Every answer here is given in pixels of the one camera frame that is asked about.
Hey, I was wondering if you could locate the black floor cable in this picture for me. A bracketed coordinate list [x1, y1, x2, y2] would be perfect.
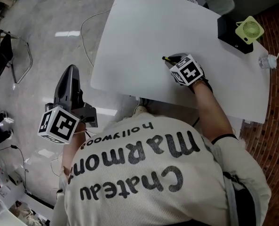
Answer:
[0, 144, 30, 174]

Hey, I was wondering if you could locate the black shoulder bag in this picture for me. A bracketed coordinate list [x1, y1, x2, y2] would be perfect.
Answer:
[222, 170, 263, 226]

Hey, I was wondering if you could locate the cream printed shirt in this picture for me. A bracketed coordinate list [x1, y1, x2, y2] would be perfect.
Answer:
[51, 113, 272, 226]

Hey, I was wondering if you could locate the black folding chair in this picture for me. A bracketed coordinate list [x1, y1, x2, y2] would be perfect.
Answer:
[0, 29, 34, 85]

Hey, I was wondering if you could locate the black yellow utility knife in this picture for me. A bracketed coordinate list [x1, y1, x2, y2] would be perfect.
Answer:
[162, 56, 178, 65]

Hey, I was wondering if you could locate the black box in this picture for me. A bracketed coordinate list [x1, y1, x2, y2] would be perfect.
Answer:
[217, 15, 254, 55]

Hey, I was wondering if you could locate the white floor cable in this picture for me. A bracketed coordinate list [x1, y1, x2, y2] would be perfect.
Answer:
[80, 8, 112, 68]

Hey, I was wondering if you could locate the person's left forearm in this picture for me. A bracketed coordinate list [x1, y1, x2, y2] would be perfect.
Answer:
[62, 121, 87, 175]

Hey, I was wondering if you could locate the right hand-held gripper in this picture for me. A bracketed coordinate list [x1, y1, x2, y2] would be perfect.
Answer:
[167, 52, 205, 87]

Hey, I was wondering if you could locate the person's right forearm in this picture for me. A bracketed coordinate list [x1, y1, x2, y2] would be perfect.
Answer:
[191, 78, 237, 143]

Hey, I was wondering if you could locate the clear plastic bottle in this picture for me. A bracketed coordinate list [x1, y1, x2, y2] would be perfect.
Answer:
[258, 53, 279, 70]

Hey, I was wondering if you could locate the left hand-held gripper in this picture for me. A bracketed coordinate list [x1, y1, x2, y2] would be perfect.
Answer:
[37, 64, 99, 145]

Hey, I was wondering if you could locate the grey chair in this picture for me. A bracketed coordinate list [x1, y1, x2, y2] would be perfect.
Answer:
[197, 0, 236, 16]

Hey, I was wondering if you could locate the green small fan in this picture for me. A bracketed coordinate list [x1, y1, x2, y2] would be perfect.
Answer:
[235, 16, 265, 45]

